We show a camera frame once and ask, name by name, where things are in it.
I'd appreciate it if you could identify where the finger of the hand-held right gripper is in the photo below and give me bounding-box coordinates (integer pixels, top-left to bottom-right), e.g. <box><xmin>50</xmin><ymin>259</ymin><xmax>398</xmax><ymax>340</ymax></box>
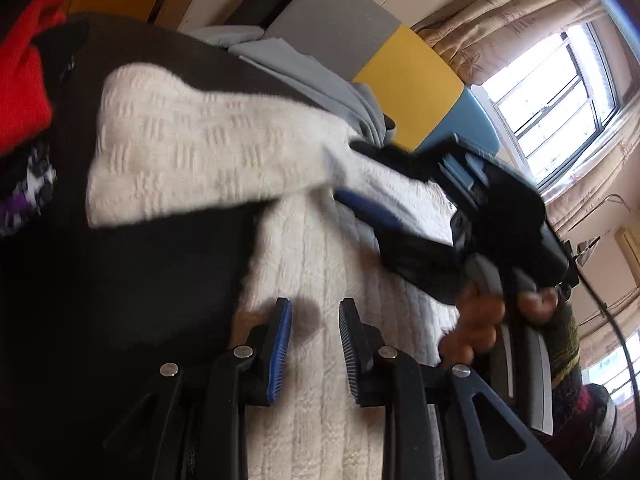
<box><xmin>349</xmin><ymin>137</ymin><xmax>459</xmax><ymax>184</ymax></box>
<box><xmin>333</xmin><ymin>186</ymin><xmax>470</xmax><ymax>307</ymax></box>

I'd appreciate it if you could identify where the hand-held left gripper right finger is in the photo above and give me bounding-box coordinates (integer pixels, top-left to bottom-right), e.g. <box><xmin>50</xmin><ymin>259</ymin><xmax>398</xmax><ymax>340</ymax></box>
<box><xmin>338</xmin><ymin>297</ymin><xmax>572</xmax><ymax>480</ymax></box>

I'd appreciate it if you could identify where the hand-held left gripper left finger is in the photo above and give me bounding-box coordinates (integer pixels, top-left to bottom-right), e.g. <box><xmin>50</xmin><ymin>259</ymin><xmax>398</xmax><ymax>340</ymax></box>
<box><xmin>102</xmin><ymin>297</ymin><xmax>294</xmax><ymax>480</ymax></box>

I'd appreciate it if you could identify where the cream knit sweater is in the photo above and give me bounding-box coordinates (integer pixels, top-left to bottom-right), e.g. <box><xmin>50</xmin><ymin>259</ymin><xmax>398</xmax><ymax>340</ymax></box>
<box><xmin>86</xmin><ymin>62</ymin><xmax>466</xmax><ymax>480</ymax></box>

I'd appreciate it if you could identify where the person's right forearm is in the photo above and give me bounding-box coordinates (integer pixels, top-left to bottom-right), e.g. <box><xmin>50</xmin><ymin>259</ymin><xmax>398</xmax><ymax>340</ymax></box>
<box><xmin>542</xmin><ymin>305</ymin><xmax>631</xmax><ymax>480</ymax></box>

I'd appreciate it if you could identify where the person's right hand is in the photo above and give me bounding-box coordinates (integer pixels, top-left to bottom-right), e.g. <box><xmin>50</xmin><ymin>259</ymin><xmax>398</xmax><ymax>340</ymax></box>
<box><xmin>439</xmin><ymin>286</ymin><xmax>559</xmax><ymax>368</ymax></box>

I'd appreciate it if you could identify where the grey yellow blue armchair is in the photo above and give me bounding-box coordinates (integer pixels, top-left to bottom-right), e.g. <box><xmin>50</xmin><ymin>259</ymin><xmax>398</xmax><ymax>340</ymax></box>
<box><xmin>220</xmin><ymin>0</ymin><xmax>502</xmax><ymax>161</ymax></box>

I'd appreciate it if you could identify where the beige floral curtain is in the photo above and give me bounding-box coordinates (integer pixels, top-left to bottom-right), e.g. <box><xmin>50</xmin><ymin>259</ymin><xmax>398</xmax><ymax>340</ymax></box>
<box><xmin>540</xmin><ymin>105</ymin><xmax>640</xmax><ymax>233</ymax></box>
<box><xmin>415</xmin><ymin>0</ymin><xmax>621</xmax><ymax>87</ymax></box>

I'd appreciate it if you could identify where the grey fleece garment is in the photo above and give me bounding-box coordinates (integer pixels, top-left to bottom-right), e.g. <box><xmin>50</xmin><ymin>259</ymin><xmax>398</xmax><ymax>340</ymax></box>
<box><xmin>190</xmin><ymin>25</ymin><xmax>396</xmax><ymax>147</ymax></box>

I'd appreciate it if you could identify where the barred window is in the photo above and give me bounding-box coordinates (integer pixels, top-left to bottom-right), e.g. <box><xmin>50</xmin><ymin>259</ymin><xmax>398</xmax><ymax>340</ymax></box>
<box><xmin>472</xmin><ymin>25</ymin><xmax>622</xmax><ymax>187</ymax></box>
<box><xmin>585</xmin><ymin>330</ymin><xmax>640</xmax><ymax>402</ymax></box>

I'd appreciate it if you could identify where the houndstooth patterned cloth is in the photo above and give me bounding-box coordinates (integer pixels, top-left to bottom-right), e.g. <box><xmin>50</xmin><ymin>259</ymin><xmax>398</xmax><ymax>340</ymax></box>
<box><xmin>0</xmin><ymin>140</ymin><xmax>58</xmax><ymax>239</ymax></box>

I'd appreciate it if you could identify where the red knit sweater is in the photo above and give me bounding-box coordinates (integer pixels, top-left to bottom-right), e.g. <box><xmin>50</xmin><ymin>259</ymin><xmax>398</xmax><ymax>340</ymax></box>
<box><xmin>0</xmin><ymin>0</ymin><xmax>68</xmax><ymax>158</ymax></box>

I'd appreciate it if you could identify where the wall air conditioner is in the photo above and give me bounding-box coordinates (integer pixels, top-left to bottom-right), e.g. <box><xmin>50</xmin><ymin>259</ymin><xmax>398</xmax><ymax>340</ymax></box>
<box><xmin>615</xmin><ymin>225</ymin><xmax>640</xmax><ymax>272</ymax></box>

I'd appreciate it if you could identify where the black cable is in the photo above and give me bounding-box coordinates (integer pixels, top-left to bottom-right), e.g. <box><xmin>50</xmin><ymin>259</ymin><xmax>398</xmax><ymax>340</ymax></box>
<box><xmin>574</xmin><ymin>259</ymin><xmax>632</xmax><ymax>363</ymax></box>

